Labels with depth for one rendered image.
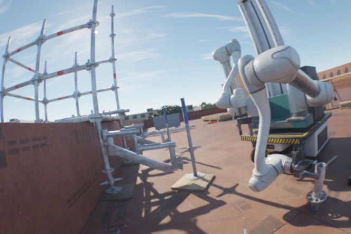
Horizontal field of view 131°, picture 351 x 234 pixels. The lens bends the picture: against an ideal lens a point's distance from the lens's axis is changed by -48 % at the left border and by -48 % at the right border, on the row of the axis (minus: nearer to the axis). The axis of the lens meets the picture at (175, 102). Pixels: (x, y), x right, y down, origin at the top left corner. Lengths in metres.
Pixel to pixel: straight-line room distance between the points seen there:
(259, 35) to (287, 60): 1.13
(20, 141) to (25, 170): 0.12
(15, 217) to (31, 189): 0.17
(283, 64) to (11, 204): 1.15
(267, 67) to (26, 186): 1.12
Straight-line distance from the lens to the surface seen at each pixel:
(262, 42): 1.72
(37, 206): 0.83
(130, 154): 1.40
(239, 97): 1.26
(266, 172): 0.86
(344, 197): 1.10
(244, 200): 1.10
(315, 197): 0.93
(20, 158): 0.77
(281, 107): 1.51
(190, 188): 1.32
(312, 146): 1.41
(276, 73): 0.67
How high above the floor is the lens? 0.64
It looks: 5 degrees up
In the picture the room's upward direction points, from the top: 10 degrees counter-clockwise
